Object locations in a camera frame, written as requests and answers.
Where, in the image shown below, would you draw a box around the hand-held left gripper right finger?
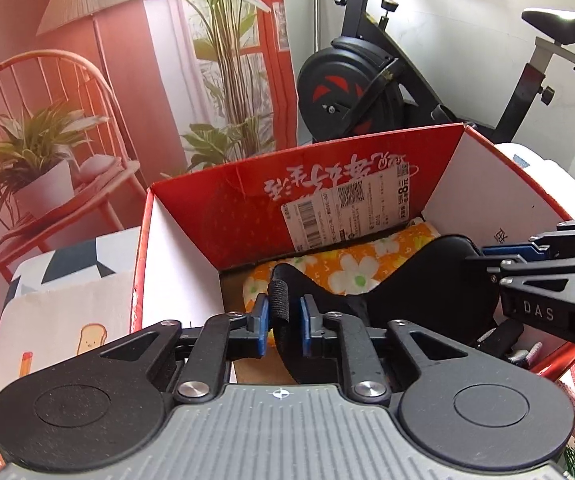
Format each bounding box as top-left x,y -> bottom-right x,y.
300,294 -> 473,407

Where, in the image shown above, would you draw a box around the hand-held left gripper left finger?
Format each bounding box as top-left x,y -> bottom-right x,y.
100,296 -> 271,406

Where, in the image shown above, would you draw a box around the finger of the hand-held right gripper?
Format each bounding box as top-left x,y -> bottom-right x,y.
465,252 -> 575,288
481,212 -> 575,263

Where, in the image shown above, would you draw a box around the orange floral cloth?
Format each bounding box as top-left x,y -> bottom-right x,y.
242,217 -> 443,313

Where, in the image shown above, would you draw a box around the black padded brace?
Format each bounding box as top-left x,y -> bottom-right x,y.
267,234 -> 525,386

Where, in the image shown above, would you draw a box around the red strawberry print cardboard box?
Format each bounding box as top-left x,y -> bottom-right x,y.
131,122 -> 575,386

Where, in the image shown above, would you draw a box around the grey pink fabric item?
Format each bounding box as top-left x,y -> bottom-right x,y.
505,342 -> 544,367

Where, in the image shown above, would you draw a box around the white printed blanket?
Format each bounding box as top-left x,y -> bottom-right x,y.
0,142 -> 575,480

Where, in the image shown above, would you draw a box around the black exercise bike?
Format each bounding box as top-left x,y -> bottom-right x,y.
295,0 -> 575,146

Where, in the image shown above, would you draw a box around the wall poster of furnished room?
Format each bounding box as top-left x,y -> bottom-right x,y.
0,0 -> 298,341

